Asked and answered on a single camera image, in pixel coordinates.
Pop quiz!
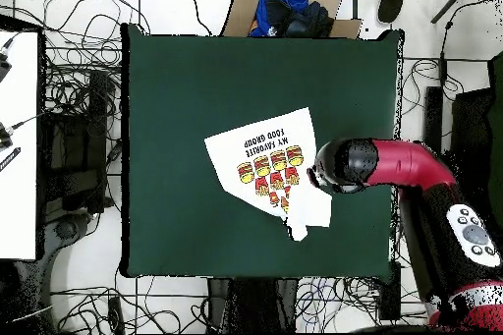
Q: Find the white printed t-shirt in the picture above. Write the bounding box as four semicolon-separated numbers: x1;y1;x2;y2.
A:
203;106;334;243

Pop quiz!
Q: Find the black rectangular box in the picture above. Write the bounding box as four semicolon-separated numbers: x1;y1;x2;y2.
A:
378;261;403;321

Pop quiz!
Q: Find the dark green table cloth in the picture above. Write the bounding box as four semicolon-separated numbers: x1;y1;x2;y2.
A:
120;22;405;279

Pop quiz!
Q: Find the dark navy garment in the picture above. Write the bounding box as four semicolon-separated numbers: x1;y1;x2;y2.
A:
264;0;335;38

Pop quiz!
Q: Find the black metal stand base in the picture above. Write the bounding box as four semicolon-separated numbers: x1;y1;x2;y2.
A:
422;84;494;210
38;69;115;214

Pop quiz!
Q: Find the brown cardboard box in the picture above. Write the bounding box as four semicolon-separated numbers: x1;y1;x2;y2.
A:
219;0;363;39

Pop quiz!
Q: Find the black power strip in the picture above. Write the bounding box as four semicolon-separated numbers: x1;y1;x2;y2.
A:
107;295;126;335

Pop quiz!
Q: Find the white side table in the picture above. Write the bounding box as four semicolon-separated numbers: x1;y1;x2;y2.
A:
0;29;40;261

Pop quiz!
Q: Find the black label strip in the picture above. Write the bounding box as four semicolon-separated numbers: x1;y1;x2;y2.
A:
0;146;22;173

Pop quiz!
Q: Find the black cable tangle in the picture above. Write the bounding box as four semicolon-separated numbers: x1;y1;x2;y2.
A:
294;276;429;330
50;267;221;334
392;57;467;147
0;0;152;116

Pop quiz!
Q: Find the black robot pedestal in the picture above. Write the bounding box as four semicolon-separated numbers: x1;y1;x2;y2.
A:
205;277;300;334

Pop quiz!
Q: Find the black cable with adapter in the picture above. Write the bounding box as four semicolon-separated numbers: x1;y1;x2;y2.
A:
438;0;503;90

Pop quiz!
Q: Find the single black cable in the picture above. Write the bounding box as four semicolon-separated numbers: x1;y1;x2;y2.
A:
171;0;213;36

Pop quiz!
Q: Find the grey pedestal leg with caster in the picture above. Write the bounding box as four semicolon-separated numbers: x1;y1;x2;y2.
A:
38;212;95;273

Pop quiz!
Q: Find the black camera device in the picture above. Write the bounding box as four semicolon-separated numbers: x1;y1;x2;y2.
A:
0;122;15;149
0;45;13;83

